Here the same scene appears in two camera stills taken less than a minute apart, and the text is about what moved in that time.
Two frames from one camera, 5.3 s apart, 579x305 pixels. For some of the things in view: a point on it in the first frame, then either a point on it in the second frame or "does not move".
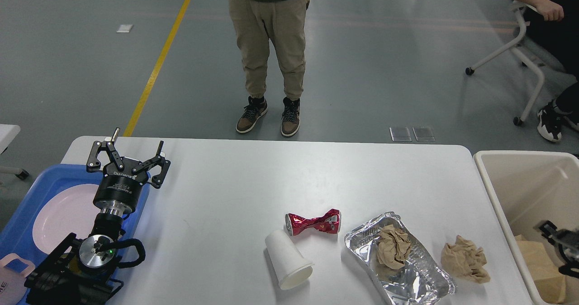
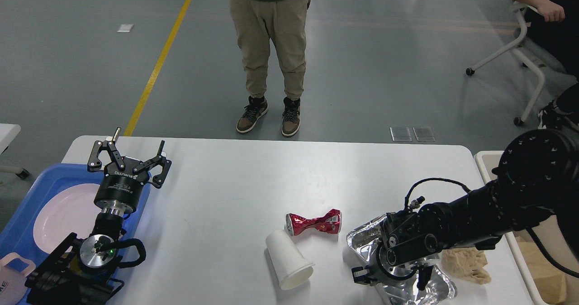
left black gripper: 119,190 does not move
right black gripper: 568,239 -> 362,275
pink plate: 70,210 does not move
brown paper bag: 551,284 does not move
